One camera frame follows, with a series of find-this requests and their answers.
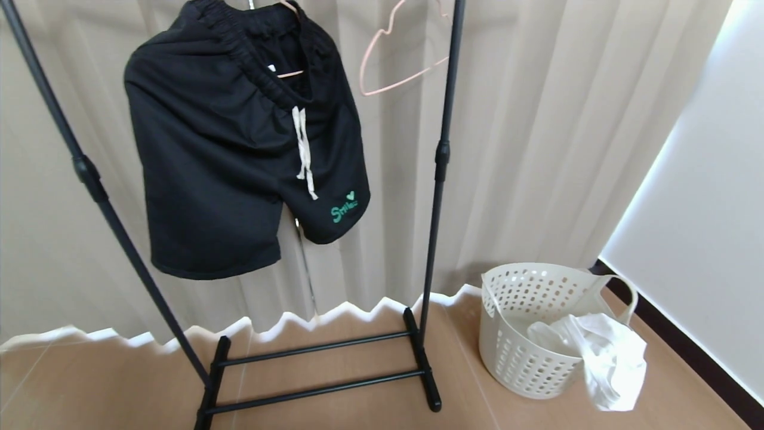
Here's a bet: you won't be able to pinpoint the pink clothes hanger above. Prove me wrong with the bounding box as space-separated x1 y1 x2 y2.
359 0 453 97
248 0 305 79

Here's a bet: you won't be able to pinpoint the black shorts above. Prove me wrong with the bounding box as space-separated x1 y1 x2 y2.
124 0 371 280

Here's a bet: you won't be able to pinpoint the white garment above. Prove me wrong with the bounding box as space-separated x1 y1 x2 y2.
526 312 648 413

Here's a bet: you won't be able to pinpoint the black clothes rack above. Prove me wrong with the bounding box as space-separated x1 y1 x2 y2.
0 0 467 430

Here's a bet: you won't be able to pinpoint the white laundry basket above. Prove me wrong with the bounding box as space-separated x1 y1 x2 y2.
479 263 638 400

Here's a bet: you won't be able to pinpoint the beige curtain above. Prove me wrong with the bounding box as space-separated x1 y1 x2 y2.
0 0 732 353

